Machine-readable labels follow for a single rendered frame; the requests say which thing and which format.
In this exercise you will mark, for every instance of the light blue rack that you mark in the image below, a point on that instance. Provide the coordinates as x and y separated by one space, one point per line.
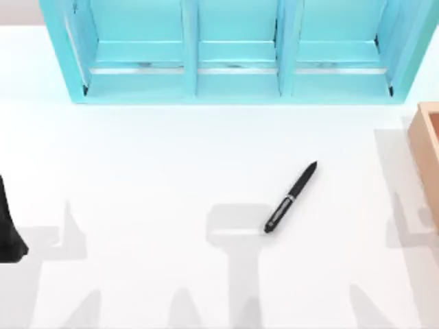
236 85

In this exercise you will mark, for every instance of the salmon-coloured box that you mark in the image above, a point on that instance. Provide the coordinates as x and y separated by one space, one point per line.
425 144

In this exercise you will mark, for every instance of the black pen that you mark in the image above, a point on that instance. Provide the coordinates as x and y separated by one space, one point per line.
291 198

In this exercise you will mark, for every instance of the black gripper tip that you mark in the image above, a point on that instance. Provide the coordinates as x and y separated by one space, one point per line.
8 236

